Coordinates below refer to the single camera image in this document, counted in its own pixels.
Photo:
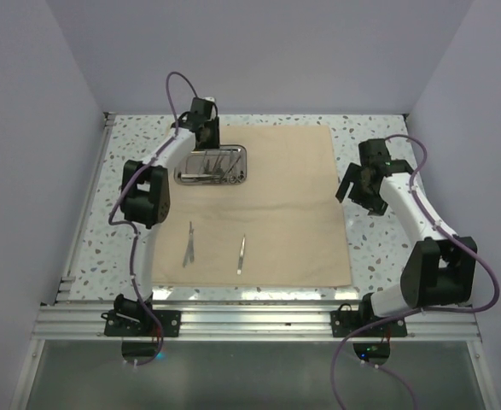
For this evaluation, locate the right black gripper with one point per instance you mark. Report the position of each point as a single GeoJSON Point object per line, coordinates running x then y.
{"type": "Point", "coordinates": [376, 206]}

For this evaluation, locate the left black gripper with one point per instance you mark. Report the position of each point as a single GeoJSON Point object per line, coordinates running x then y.
{"type": "Point", "coordinates": [214, 142]}

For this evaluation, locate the steel instrument tray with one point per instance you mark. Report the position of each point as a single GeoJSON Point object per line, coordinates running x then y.
{"type": "Point", "coordinates": [204, 167]}

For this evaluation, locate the beige cloth wrap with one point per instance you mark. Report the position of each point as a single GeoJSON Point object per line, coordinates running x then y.
{"type": "Point", "coordinates": [294, 226]}

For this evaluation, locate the steel tweezers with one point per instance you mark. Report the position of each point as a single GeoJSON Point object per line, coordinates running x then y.
{"type": "Point", "coordinates": [241, 256]}

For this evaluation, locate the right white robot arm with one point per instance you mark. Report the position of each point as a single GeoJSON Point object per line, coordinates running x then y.
{"type": "Point", "coordinates": [440, 269]}

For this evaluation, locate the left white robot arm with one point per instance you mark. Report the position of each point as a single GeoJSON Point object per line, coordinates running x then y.
{"type": "Point", "coordinates": [145, 194]}

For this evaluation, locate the steel scissors in tray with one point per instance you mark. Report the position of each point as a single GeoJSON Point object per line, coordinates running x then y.
{"type": "Point", "coordinates": [234, 170]}

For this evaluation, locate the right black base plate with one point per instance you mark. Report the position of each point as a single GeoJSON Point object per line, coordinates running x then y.
{"type": "Point", "coordinates": [346, 320]}

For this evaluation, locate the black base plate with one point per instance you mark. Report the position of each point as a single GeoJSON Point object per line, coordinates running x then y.
{"type": "Point", "coordinates": [346, 320]}
{"type": "Point", "coordinates": [128, 318]}

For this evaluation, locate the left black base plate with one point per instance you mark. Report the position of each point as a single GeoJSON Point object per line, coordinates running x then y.
{"type": "Point", "coordinates": [128, 318]}

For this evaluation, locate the aluminium rail frame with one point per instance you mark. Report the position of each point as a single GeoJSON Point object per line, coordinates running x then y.
{"type": "Point", "coordinates": [96, 269]}

